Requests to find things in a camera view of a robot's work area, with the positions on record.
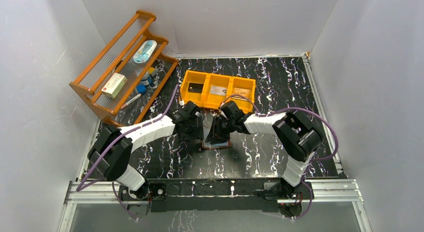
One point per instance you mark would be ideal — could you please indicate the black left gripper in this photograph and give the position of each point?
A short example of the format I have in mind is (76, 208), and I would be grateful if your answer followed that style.
(192, 125)

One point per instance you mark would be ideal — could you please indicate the yellow bin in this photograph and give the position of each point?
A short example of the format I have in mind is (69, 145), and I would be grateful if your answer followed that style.
(211, 101)
(192, 77)
(245, 87)

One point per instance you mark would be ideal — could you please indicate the orange leather card holder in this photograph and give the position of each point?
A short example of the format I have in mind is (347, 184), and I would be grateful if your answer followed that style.
(217, 145)

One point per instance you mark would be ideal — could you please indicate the tan card in bin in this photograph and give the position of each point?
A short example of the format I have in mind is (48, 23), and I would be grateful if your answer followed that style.
(243, 92)

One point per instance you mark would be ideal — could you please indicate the blue small cube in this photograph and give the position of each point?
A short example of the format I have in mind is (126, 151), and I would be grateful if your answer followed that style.
(140, 89)

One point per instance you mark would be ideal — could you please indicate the yellow middle bin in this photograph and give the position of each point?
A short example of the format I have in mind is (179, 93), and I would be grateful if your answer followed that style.
(211, 101)

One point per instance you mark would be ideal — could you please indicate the orange wooden shelf rack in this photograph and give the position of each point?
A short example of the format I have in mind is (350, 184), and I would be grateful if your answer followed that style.
(117, 57)

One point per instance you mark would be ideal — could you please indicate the white red box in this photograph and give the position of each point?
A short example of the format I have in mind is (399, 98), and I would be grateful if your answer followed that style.
(113, 86)

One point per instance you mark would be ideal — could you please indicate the black card in bin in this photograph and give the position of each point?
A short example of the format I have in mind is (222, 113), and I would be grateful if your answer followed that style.
(195, 88)

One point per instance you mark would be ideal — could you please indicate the yellow left bin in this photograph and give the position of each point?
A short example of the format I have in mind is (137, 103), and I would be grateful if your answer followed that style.
(192, 77)

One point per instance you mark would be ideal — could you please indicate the blue white tape roll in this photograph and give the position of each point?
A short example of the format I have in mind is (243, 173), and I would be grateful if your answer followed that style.
(146, 80)

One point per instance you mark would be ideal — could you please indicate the aluminium frame rail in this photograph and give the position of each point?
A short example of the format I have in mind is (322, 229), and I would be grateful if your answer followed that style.
(325, 190)

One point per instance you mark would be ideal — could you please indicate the white marker pen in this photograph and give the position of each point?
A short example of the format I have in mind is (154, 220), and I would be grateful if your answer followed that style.
(131, 100)

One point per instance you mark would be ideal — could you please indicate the grey card in bin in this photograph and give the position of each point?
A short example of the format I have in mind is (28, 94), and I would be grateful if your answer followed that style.
(217, 90)

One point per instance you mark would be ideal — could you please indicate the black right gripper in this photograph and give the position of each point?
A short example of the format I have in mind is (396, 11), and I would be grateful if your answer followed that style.
(216, 135)

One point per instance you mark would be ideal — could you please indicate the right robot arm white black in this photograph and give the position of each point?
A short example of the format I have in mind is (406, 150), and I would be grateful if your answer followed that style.
(299, 137)

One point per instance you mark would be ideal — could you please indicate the yellow right bin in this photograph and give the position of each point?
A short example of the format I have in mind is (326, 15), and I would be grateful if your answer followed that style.
(245, 87)

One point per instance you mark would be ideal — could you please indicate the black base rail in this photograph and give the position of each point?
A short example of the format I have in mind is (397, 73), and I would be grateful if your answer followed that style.
(217, 194)

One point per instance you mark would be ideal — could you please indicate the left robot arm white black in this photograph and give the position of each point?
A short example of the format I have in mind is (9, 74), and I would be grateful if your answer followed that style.
(111, 152)

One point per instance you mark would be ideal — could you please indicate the white blue oval case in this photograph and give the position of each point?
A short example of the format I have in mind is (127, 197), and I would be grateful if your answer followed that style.
(144, 52)

